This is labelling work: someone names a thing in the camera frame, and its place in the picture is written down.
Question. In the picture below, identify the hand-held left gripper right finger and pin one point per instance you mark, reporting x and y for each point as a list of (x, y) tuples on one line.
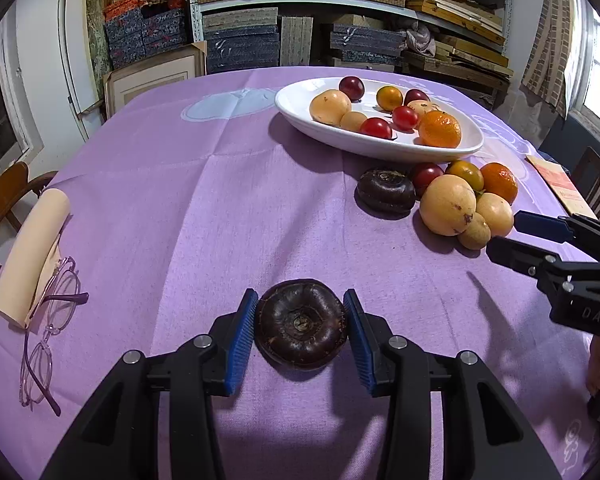
[(360, 347)]

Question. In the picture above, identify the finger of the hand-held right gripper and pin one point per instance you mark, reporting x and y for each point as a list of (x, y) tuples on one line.
[(515, 255), (540, 225)]

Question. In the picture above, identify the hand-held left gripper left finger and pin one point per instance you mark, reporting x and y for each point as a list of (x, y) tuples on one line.
[(240, 347)]

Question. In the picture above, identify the small brown longan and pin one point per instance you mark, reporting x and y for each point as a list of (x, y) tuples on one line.
[(352, 121), (475, 232)]

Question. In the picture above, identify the dark brown water chestnut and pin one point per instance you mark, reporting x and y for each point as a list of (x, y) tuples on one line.
[(385, 192), (300, 325)]

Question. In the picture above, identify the orange mandarin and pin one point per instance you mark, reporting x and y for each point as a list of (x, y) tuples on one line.
[(501, 182), (440, 130)]

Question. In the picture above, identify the red cherry tomato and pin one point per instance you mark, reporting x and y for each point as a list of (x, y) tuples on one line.
[(425, 175), (405, 117), (376, 128)]

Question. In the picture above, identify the dark red round tomato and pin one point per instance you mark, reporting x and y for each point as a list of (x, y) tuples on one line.
[(416, 96)]

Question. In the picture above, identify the orange tomato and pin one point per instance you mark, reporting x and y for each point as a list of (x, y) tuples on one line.
[(389, 97)]

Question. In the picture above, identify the small purple round tomato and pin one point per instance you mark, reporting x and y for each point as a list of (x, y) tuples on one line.
[(351, 87)]

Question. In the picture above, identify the white oval plate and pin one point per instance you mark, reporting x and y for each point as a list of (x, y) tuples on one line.
[(292, 102)]

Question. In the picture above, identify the person's right hand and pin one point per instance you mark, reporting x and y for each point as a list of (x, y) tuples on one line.
[(599, 365)]

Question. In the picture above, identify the smooth yellow round fruit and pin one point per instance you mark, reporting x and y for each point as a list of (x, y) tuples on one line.
[(496, 215)]

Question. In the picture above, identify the dark slatted wooden chair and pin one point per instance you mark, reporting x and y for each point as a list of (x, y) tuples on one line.
[(592, 180)]

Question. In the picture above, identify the yellow fruit with brown marks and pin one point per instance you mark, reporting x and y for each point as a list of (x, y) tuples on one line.
[(447, 205)]

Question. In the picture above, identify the yellow-green mandarin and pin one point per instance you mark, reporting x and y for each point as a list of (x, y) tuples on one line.
[(466, 172)]

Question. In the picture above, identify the purple printed tablecloth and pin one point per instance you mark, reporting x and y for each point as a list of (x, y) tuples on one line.
[(180, 210)]

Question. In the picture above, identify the pale orange round fruit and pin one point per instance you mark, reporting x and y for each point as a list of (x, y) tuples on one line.
[(330, 106), (425, 106)]

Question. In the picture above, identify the checkered curtain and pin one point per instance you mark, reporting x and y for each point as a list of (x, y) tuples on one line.
[(550, 50)]

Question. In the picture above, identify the stack of yellow wooden frames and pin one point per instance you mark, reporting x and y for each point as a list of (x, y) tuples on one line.
[(460, 25)]

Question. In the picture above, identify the pink crumpled cloth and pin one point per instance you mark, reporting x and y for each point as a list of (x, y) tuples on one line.
[(422, 37)]

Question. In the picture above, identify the rolled beige paper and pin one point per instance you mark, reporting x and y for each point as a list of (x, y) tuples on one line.
[(30, 255)]

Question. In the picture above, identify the stack of dark flat boxes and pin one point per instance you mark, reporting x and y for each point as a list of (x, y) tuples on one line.
[(365, 42)]

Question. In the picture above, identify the curved wooden chair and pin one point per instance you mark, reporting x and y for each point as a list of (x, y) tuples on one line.
[(5, 190)]

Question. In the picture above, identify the grey upright wooden boxes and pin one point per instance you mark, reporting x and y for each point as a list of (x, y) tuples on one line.
[(296, 40)]

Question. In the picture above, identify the stack of dark grey boxes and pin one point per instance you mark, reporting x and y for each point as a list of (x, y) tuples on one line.
[(240, 40)]

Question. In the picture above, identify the stack of blue patterned boxes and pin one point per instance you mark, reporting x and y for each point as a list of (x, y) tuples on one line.
[(145, 35)]

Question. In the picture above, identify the white leaning board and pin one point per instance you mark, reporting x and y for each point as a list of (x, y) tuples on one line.
[(69, 60)]

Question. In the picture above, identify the white metal shelf rack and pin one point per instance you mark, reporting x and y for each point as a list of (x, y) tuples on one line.
[(240, 4)]

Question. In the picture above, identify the green marbled board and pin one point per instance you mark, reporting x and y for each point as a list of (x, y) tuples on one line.
[(97, 30)]

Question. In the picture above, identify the red patterned box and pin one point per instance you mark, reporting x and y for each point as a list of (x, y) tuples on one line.
[(130, 7)]

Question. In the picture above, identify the beige picture frame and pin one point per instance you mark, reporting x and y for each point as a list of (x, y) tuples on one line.
[(150, 77)]

